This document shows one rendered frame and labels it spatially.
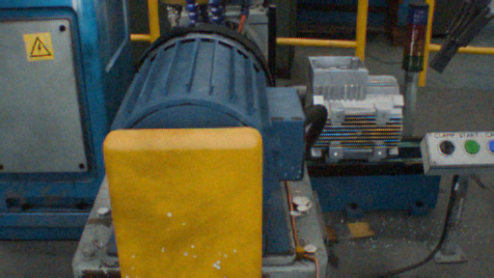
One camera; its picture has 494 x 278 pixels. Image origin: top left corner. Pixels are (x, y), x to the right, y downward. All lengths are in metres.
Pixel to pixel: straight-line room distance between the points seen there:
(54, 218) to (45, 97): 0.28
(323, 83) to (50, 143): 0.59
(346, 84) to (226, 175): 0.82
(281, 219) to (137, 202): 0.23
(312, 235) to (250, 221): 0.19
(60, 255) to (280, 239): 0.74
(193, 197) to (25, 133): 0.77
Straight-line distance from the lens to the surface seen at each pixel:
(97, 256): 0.65
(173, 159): 0.46
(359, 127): 1.26
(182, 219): 0.49
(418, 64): 1.63
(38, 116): 1.18
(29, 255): 1.31
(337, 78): 1.24
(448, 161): 1.11
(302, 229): 0.68
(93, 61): 1.11
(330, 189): 1.34
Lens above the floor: 1.55
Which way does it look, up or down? 26 degrees down
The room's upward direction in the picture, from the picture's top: straight up
